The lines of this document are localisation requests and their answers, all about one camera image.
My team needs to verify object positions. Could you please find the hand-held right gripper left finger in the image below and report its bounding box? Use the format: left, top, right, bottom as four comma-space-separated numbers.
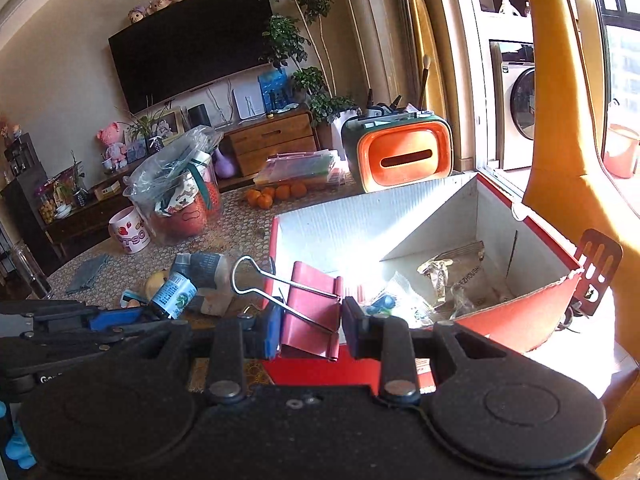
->
145, 304, 284, 406

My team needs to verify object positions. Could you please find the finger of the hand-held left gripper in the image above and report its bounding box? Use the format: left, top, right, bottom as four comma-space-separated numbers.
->
0, 321, 177, 377
0, 300, 152, 336

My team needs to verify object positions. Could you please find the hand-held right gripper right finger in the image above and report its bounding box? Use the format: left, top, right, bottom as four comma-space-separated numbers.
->
341, 296, 517, 406

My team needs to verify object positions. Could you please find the red binder clip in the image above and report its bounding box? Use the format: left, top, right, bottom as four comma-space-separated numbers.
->
230, 256, 346, 362

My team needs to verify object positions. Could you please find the yellow doll toy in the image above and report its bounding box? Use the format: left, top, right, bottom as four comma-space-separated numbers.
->
145, 270, 171, 300

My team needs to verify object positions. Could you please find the white bottle with blue label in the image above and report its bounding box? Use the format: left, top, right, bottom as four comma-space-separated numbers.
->
150, 272, 198, 320

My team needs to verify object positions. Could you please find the grey white tissue pack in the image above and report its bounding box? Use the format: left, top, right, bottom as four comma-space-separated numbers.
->
170, 252, 236, 317

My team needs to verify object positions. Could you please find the red cardboard box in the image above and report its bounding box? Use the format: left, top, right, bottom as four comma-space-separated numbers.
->
262, 172, 584, 395

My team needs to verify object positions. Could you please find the silver foil snack packet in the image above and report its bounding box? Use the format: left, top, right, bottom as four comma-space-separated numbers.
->
417, 242, 516, 312

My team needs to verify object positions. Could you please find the person's left hand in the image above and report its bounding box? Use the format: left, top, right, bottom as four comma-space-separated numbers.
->
0, 400, 37, 470

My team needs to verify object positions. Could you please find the grey cloth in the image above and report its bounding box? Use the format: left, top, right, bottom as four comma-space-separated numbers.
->
65, 254, 113, 295

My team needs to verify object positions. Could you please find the white mug with red print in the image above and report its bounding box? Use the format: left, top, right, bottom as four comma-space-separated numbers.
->
108, 206, 152, 255

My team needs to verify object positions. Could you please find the clear glass bottle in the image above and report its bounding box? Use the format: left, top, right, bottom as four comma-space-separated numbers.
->
10, 240, 53, 301

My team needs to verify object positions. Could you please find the dark wooden console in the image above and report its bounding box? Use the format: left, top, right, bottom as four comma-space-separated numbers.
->
42, 160, 146, 257

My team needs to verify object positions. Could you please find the plastic bag of snacks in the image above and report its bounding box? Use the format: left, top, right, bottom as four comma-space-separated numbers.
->
123, 126, 224, 246

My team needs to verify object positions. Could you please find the dark shelf unit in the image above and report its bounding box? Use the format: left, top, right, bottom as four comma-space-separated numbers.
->
0, 132, 48, 276

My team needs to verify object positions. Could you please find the stack of pink plastic cases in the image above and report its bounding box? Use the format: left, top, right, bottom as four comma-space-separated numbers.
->
253, 150, 347, 191

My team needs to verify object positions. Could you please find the pink plush doll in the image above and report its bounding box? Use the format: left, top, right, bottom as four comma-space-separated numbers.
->
96, 121, 128, 170

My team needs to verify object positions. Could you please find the purple gourd-shaped toy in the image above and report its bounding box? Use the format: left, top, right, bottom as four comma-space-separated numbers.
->
215, 149, 236, 179

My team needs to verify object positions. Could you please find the orange green tissue box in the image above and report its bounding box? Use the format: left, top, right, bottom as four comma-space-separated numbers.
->
341, 107, 454, 193

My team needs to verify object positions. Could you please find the wooden drawer cabinet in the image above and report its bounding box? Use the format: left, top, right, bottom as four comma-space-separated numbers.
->
220, 110, 321, 178

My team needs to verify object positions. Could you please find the small potted spider plant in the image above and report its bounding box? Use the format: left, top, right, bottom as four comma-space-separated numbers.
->
122, 97, 173, 153

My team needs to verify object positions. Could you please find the black speaker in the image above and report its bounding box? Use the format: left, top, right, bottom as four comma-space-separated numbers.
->
187, 104, 213, 131

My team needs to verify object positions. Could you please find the black walkie-talkie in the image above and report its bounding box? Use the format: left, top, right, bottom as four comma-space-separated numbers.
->
366, 89, 404, 116

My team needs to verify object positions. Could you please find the white washing machine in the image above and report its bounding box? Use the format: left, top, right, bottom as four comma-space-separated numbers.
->
490, 40, 536, 171

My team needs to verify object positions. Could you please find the black television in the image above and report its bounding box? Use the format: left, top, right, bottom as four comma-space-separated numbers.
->
108, 0, 273, 113

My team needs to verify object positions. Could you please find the tall green potted plant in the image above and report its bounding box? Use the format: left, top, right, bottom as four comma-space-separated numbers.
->
260, 0, 360, 128

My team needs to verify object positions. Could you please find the yellow giraffe-shaped chair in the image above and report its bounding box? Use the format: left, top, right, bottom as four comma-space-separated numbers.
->
517, 0, 640, 480

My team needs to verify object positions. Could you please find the beige standing air conditioner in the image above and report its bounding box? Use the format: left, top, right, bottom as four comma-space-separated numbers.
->
307, 0, 401, 111

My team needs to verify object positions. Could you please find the yellow curtain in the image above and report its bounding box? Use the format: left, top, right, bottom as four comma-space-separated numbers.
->
385, 0, 447, 121

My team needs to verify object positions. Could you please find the orange bucket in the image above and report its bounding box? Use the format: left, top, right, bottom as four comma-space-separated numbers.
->
602, 124, 640, 179

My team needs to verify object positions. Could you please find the photo frame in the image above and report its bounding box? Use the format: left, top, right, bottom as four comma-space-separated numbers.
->
150, 107, 186, 148

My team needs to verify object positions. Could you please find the long-handled brush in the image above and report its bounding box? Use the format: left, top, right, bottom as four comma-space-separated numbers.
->
419, 55, 432, 111

